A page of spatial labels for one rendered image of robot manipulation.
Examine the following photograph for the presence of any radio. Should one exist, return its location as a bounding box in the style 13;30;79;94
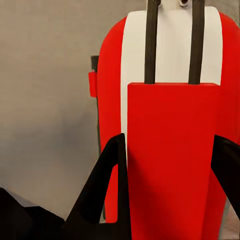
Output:
88;0;240;240

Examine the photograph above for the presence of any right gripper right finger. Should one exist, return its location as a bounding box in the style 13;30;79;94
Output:
210;135;240;219

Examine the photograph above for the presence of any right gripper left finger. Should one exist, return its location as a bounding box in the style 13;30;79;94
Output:
56;133;132;240

